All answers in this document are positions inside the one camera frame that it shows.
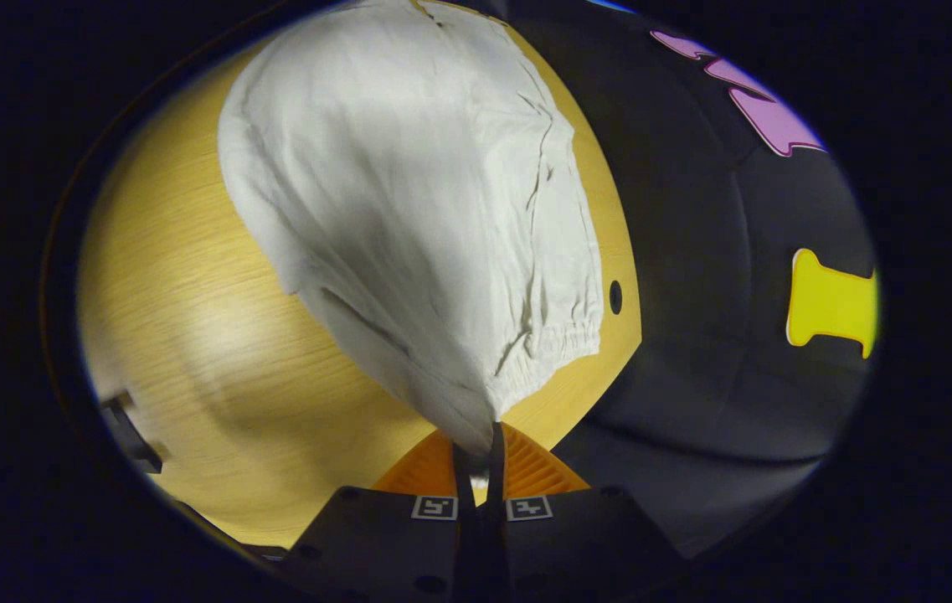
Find black table clamp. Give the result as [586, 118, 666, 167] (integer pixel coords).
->
[99, 392, 165, 475]

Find black backdrop cloth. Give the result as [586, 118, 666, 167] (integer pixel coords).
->
[509, 0, 883, 559]

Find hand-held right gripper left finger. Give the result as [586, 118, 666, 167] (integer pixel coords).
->
[281, 429, 478, 603]

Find white jeans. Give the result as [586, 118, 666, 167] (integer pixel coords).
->
[218, 0, 606, 457]

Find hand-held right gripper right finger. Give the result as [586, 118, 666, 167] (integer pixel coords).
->
[477, 422, 687, 603]

